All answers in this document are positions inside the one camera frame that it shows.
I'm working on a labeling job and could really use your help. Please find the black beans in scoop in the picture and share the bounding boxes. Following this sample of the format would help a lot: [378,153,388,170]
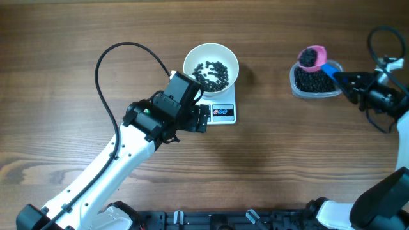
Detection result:
[298,48,317,68]

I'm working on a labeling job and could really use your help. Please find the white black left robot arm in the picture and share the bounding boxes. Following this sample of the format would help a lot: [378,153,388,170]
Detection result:
[16,71,208,229]

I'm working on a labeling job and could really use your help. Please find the black beans in bowl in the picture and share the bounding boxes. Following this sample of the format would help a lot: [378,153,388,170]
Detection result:
[192,61,229,93]

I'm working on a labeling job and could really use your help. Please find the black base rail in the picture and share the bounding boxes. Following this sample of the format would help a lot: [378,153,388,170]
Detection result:
[95,199,362,230]

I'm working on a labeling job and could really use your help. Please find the white digital kitchen scale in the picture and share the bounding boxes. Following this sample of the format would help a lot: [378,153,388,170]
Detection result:
[197,85,237,125]

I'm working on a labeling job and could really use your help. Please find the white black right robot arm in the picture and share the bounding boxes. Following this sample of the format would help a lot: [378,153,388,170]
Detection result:
[316,71,408,230]

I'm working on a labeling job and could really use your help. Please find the clear plastic container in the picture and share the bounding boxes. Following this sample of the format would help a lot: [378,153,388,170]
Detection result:
[289,63,342,99]

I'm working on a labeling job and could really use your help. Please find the white bowl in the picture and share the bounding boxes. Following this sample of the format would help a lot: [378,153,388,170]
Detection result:
[183,43,239,98]

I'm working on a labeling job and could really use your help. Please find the black left camera cable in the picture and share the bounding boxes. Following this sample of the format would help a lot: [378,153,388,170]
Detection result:
[40,42,172,230]

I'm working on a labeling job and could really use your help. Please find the pink scoop blue handle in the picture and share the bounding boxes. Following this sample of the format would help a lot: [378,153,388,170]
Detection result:
[297,45,339,81]

